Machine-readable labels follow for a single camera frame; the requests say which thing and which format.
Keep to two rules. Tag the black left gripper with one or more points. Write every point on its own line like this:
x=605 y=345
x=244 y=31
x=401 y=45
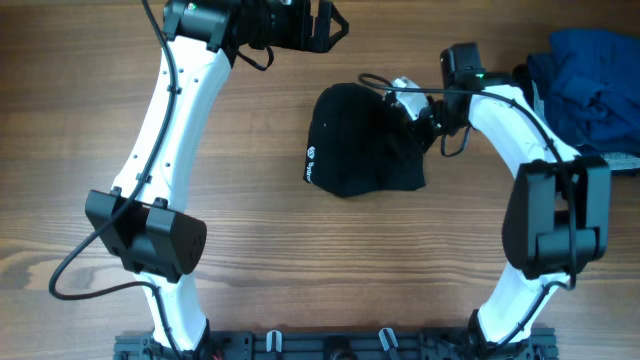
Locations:
x=300 y=38

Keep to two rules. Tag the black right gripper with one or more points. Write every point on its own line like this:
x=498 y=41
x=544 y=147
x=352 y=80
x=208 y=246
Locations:
x=422 y=142

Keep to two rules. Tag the black t-shirt with white logo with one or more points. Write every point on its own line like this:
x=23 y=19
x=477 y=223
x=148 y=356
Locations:
x=358 y=144

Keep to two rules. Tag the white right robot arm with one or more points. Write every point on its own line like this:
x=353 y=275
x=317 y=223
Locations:
x=556 y=220

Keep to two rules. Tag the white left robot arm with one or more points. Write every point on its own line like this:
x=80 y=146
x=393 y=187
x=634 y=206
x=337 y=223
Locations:
x=142 y=219

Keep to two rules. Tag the blue clothes pile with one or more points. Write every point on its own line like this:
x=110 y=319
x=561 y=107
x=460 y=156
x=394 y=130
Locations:
x=586 y=89

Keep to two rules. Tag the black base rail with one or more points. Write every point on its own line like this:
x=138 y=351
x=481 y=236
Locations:
x=386 y=343

